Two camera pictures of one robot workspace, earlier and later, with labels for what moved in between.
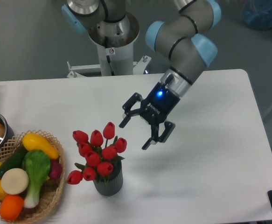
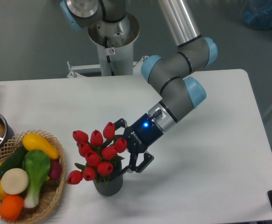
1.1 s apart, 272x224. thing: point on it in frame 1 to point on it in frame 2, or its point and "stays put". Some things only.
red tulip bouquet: (101, 154) stays put
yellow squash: (34, 142) stays put
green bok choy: (36, 164) stays put
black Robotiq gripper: (154, 109) to (142, 134)
